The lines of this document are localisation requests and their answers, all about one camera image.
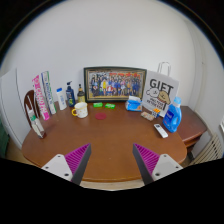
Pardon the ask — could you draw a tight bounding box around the brown pump bottle yellow label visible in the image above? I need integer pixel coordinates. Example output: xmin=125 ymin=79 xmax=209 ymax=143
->
xmin=76 ymin=83 xmax=86 ymax=104

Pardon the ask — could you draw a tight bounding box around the white paper gift bag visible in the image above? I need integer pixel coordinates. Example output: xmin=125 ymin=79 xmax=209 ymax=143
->
xmin=141 ymin=61 xmax=180 ymax=118

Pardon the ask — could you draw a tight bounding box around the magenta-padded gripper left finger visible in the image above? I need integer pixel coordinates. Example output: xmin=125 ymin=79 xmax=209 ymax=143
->
xmin=41 ymin=143 xmax=92 ymax=186

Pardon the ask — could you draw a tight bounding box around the white radiator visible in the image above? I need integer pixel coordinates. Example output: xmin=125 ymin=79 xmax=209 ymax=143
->
xmin=191 ymin=133 xmax=224 ymax=166

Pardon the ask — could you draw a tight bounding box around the white mug yellow rim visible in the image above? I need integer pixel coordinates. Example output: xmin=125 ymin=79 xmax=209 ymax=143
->
xmin=71 ymin=101 xmax=89 ymax=119

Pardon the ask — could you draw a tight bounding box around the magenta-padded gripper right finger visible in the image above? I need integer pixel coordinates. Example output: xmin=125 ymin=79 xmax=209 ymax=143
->
xmin=132 ymin=143 xmax=184 ymax=186

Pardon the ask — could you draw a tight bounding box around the white remote control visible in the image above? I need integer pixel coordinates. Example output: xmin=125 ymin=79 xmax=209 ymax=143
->
xmin=153 ymin=123 xmax=169 ymax=139

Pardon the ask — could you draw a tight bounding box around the framed group picture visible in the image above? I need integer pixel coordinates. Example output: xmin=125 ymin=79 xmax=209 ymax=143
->
xmin=83 ymin=66 xmax=148 ymax=103

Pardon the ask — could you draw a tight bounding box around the white refrigerator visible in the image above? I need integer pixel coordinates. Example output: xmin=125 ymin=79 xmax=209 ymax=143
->
xmin=0 ymin=68 xmax=33 ymax=149

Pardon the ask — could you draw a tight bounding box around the dark wooden side table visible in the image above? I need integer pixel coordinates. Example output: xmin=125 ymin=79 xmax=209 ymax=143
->
xmin=176 ymin=105 xmax=208 ymax=158

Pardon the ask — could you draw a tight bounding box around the dark blue pump bottle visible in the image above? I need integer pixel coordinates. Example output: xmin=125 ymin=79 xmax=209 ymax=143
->
xmin=65 ymin=80 xmax=77 ymax=108

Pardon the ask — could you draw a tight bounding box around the blue tissue pack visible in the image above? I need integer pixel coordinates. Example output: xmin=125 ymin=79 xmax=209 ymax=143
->
xmin=125 ymin=95 xmax=144 ymax=112

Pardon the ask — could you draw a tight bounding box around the green cabinet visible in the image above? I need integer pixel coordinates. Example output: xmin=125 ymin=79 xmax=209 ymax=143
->
xmin=0 ymin=119 xmax=10 ymax=159

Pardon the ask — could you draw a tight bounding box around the clear plastic drink bottle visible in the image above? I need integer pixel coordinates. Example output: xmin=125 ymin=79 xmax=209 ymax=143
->
xmin=25 ymin=103 xmax=47 ymax=139

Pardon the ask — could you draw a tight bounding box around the dark wooden chair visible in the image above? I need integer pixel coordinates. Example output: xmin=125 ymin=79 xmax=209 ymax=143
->
xmin=23 ymin=89 xmax=43 ymax=129

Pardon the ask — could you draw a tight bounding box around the flat round red coaster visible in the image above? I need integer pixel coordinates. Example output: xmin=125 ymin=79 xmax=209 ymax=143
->
xmin=94 ymin=112 xmax=108 ymax=121

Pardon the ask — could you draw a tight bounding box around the pink shuttlecock tube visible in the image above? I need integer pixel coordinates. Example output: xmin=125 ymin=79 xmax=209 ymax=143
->
xmin=31 ymin=74 xmax=51 ymax=122

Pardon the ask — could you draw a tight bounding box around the small orange blue box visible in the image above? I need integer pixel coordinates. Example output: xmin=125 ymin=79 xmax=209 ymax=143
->
xmin=151 ymin=107 xmax=162 ymax=118

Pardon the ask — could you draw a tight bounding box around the blue detergent bottle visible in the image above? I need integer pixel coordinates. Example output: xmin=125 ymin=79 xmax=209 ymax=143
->
xmin=162 ymin=96 xmax=183 ymax=134

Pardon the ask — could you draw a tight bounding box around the small clear snack pack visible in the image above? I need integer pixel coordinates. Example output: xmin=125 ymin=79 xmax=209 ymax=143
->
xmin=140 ymin=111 xmax=156 ymax=122

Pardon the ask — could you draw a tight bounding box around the white bottle blue cap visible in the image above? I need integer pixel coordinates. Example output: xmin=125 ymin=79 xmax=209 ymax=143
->
xmin=55 ymin=87 xmax=68 ymax=111

